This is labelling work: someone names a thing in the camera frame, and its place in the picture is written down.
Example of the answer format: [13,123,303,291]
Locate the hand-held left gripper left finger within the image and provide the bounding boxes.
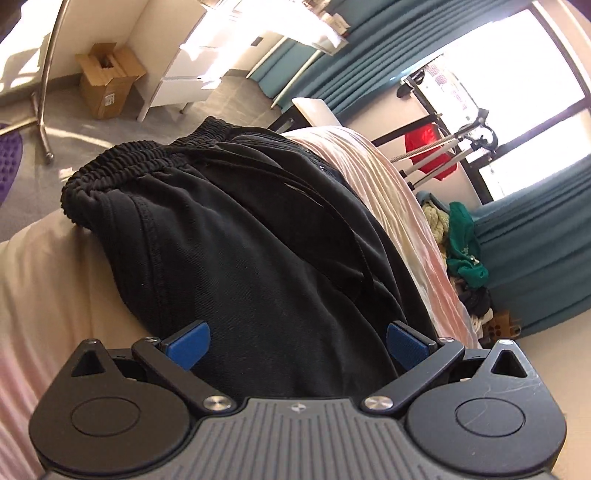
[65,320,234,414]

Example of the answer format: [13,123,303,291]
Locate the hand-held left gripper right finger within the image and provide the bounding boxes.
[361,320,536,414]

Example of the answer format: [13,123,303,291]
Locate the black pants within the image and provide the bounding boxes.
[60,116,439,400]

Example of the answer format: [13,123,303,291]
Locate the black clothes pile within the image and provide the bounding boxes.
[459,284,492,319]

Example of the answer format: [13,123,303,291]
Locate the white cloth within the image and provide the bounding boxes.
[471,309,495,339]

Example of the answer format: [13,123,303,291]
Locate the brown paper bag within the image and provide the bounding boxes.
[485,311,522,340]

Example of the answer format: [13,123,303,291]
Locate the green garment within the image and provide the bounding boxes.
[445,202,490,287]

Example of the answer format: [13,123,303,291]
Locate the cream knit garment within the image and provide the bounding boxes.
[422,203,451,245]

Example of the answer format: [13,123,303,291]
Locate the bed with pink sheet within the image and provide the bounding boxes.
[0,97,481,480]

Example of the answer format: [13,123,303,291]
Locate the blue curtain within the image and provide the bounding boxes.
[252,0,536,121]
[471,157,591,342]

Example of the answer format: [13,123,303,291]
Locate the red garment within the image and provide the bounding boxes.
[405,122,462,181]

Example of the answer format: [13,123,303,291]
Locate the purple mat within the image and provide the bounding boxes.
[0,122,24,208]

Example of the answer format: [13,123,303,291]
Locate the white drawer unit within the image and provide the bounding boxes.
[139,28,222,121]

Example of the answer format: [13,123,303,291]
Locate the cardboard box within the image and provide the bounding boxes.
[75,42,147,120]

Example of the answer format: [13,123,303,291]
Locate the window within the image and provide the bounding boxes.
[402,0,591,204]

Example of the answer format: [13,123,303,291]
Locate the metal chair leg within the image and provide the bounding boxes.
[0,0,72,162]

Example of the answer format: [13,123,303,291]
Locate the white vanity desk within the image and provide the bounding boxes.
[180,0,349,56]

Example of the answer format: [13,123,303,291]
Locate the black chair frame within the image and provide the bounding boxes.
[369,69,445,146]

